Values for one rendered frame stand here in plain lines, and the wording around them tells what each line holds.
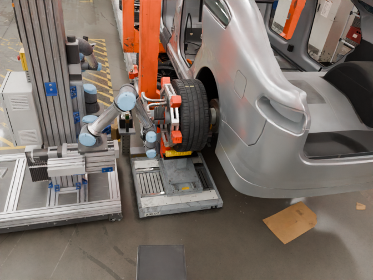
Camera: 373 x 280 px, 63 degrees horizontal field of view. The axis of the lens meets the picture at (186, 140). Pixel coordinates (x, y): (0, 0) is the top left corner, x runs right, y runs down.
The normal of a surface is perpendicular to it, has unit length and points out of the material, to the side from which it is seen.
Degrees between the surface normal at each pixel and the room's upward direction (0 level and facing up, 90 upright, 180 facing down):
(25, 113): 90
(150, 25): 90
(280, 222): 1
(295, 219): 2
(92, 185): 0
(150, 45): 90
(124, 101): 84
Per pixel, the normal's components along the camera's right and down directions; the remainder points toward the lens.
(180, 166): 0.25, 0.60
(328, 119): 0.19, -0.52
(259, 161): -0.62, 0.42
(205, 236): 0.11, -0.80
